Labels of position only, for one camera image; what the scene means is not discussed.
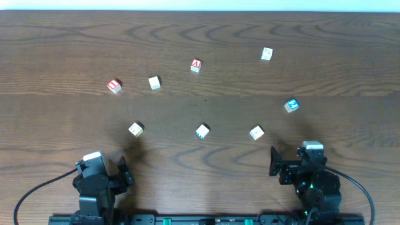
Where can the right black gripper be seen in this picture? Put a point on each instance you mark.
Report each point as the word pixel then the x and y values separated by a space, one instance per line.
pixel 287 165

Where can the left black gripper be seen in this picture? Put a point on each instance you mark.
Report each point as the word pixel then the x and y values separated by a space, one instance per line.
pixel 117 180

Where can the red letter I block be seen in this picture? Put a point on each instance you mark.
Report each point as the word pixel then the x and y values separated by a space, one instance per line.
pixel 114 86

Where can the red letter A block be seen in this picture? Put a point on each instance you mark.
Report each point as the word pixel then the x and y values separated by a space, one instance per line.
pixel 196 65

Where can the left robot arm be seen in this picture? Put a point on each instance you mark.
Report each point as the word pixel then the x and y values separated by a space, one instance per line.
pixel 101 207

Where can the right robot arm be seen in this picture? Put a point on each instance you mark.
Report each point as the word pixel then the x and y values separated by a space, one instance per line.
pixel 316 187

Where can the white block red Q side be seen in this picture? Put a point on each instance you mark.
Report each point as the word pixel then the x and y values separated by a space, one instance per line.
pixel 256 132

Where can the white block yellow picture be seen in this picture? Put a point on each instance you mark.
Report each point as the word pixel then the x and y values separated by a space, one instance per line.
pixel 136 128

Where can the blue number 2 block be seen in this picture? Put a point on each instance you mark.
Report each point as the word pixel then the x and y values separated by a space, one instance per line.
pixel 291 105

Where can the white block blue side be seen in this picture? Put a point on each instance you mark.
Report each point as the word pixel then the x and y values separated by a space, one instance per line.
pixel 202 131

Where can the plain white wooden block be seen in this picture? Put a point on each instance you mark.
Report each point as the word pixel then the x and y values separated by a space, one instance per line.
pixel 154 82

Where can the white block far right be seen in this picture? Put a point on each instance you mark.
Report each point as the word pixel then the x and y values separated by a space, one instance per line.
pixel 267 53

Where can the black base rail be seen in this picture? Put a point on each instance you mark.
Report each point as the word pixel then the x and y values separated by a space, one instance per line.
pixel 150 219

